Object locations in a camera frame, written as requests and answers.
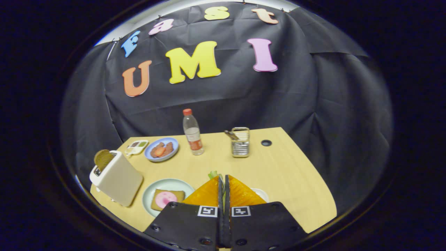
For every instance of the pink ham slice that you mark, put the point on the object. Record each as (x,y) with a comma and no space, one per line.
(165,199)

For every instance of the dark utensil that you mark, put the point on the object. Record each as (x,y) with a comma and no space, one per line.
(231,135)

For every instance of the white toaster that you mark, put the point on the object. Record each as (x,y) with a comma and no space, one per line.
(120,181)

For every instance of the green lettuce leaf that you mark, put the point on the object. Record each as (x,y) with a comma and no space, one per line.
(213,174)

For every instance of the white square plate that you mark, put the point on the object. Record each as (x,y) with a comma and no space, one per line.
(262,194)

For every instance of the black table grommet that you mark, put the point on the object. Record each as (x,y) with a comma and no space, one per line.
(266,143)

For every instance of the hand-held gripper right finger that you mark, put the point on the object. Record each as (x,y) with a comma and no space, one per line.
(261,226)

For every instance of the white divided condiment tray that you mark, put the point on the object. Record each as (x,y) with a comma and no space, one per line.
(137,146)

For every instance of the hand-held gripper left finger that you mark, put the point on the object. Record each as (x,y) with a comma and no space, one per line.
(184,226)

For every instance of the light green round plate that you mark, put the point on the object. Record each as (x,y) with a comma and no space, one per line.
(163,184)

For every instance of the brown toast slice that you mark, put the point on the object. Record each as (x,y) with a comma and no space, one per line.
(103,159)

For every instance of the brown meat patty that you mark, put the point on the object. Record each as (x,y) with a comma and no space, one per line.
(169,148)
(155,145)

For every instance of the black backdrop cloth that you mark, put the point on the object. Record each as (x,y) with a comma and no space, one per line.
(244,97)

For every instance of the brown bread slice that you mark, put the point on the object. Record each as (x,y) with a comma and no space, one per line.
(177,195)

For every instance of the clear bottle with red cap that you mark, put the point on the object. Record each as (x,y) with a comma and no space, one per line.
(193,137)

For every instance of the red tomato slice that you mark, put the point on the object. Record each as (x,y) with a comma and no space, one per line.
(159,152)

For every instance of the blue round plate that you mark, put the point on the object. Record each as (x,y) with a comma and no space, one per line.
(174,144)

